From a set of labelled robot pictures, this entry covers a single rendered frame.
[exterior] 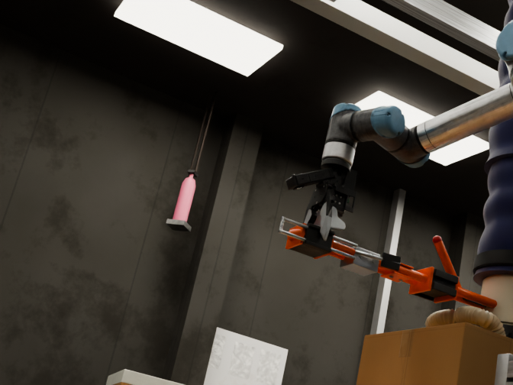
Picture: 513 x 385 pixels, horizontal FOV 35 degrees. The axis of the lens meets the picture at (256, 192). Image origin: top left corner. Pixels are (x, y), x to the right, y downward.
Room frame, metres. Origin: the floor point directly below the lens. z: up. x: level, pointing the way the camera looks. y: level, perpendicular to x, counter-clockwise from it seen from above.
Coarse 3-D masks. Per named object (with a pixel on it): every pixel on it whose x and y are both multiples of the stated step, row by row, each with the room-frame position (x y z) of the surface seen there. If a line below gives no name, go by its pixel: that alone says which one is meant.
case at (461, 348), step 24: (384, 336) 2.01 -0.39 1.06; (408, 336) 1.91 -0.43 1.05; (432, 336) 1.82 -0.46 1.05; (456, 336) 1.75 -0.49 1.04; (480, 336) 1.74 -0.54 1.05; (504, 336) 1.76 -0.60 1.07; (360, 360) 2.09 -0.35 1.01; (384, 360) 1.99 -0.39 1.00; (408, 360) 1.90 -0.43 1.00; (432, 360) 1.81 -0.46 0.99; (456, 360) 1.74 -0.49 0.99; (480, 360) 1.74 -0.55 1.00; (360, 384) 2.07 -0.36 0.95; (384, 384) 1.97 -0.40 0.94; (408, 384) 1.88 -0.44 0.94; (432, 384) 1.80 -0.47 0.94; (456, 384) 1.73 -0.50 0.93; (480, 384) 1.75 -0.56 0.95
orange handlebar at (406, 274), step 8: (296, 232) 1.78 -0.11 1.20; (336, 248) 1.81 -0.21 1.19; (344, 248) 1.81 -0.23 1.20; (352, 248) 1.82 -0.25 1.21; (336, 256) 1.86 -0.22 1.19; (344, 256) 1.86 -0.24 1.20; (400, 264) 1.87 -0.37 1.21; (384, 272) 1.91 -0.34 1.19; (392, 272) 1.87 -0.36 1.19; (400, 272) 1.87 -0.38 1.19; (408, 272) 1.88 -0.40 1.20; (416, 272) 1.89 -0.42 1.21; (392, 280) 1.93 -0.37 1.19; (400, 280) 1.91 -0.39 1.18; (408, 280) 1.93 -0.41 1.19; (416, 280) 1.90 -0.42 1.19; (424, 280) 1.90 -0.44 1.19; (464, 296) 1.95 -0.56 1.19; (472, 296) 1.95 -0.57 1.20; (480, 296) 1.96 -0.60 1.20; (472, 304) 2.00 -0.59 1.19; (488, 304) 1.97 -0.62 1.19; (496, 304) 1.97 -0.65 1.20
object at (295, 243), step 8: (304, 224) 1.77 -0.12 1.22; (304, 232) 1.78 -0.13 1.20; (288, 240) 1.84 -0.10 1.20; (296, 240) 1.79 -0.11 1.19; (288, 248) 1.84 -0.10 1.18; (296, 248) 1.82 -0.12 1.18; (304, 248) 1.81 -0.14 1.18; (312, 248) 1.79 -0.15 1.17; (312, 256) 1.85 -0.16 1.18; (320, 256) 1.84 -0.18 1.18
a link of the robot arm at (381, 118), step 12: (372, 108) 1.73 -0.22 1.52; (384, 108) 1.70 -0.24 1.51; (396, 108) 1.70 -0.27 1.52; (360, 120) 1.74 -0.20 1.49; (372, 120) 1.71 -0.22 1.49; (384, 120) 1.69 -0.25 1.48; (396, 120) 1.70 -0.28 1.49; (360, 132) 1.75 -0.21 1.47; (372, 132) 1.73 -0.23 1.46; (384, 132) 1.71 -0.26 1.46; (396, 132) 1.71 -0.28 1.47; (384, 144) 1.77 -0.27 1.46; (396, 144) 1.77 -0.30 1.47
